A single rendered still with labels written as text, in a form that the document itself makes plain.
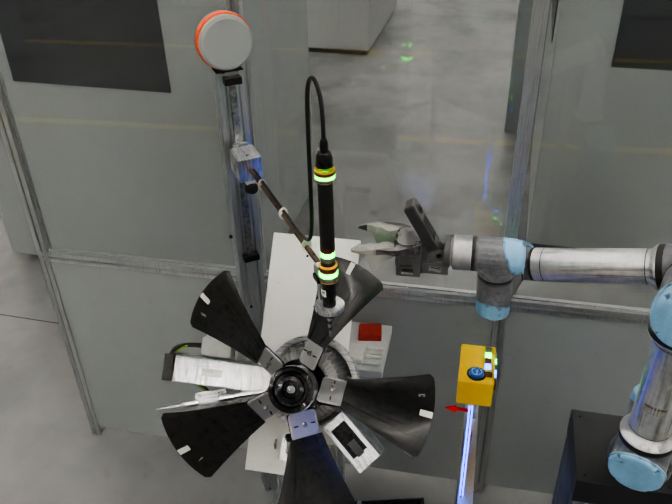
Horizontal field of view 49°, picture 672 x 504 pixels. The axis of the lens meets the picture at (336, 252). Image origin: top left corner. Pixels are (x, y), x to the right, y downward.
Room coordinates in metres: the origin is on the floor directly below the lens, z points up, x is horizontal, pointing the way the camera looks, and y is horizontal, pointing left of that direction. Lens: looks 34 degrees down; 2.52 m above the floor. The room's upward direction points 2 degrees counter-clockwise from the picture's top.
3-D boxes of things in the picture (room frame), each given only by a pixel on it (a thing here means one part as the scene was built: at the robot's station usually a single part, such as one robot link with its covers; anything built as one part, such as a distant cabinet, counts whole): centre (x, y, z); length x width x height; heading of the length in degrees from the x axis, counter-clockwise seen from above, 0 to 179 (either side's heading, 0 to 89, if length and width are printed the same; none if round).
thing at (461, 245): (1.29, -0.27, 1.64); 0.08 x 0.05 x 0.08; 167
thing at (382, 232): (1.37, -0.10, 1.64); 0.09 x 0.03 x 0.06; 55
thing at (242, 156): (1.93, 0.26, 1.55); 0.10 x 0.07 x 0.08; 22
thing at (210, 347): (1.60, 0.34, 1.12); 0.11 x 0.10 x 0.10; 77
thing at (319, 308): (1.36, 0.02, 1.50); 0.09 x 0.07 x 0.10; 22
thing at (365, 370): (1.91, 0.01, 0.85); 0.36 x 0.24 x 0.03; 77
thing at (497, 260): (1.27, -0.34, 1.64); 0.11 x 0.08 x 0.09; 77
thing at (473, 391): (1.56, -0.40, 1.02); 0.16 x 0.10 x 0.11; 167
